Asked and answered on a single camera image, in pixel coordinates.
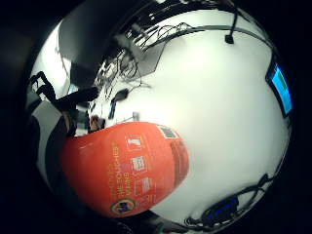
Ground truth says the orange printed cardboard box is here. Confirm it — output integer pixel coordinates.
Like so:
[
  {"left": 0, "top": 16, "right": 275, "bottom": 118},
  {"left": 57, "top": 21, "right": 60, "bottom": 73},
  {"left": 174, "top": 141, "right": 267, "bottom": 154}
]
[{"left": 60, "top": 121, "right": 191, "bottom": 218}]

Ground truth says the black computer mouse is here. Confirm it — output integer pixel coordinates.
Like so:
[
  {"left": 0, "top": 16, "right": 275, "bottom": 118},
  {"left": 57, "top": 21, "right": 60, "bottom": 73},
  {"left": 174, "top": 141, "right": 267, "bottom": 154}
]
[{"left": 112, "top": 88, "right": 131, "bottom": 103}]

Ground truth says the large black monitor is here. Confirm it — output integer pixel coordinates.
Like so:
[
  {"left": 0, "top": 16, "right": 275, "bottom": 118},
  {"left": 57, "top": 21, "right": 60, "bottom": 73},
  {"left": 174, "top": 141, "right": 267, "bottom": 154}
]
[{"left": 58, "top": 6, "right": 131, "bottom": 90}]

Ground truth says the dark grey desk mat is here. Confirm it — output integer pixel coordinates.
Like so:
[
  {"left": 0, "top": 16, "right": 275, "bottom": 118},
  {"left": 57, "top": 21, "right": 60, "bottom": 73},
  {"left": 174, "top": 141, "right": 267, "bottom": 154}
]
[{"left": 114, "top": 33, "right": 168, "bottom": 79}]

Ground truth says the black device with blue lights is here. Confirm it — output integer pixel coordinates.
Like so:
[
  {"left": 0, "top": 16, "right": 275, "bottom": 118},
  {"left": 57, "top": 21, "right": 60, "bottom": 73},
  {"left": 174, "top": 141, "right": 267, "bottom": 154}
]
[{"left": 184, "top": 174, "right": 274, "bottom": 228}]

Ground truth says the monitor with blue screen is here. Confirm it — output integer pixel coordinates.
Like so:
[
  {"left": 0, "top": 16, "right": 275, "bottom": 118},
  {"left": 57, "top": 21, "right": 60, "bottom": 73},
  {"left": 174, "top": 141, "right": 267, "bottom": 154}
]
[{"left": 264, "top": 61, "right": 294, "bottom": 119}]

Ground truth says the tangle of black cables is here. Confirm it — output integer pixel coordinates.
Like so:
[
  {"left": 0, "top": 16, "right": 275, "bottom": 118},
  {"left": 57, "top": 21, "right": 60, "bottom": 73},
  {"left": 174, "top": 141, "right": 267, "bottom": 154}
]
[{"left": 96, "top": 9, "right": 196, "bottom": 89}]

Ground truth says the black cable with plug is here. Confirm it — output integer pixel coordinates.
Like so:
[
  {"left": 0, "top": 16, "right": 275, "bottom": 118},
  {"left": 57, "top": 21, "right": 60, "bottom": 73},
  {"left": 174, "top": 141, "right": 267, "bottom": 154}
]
[{"left": 223, "top": 6, "right": 240, "bottom": 45}]

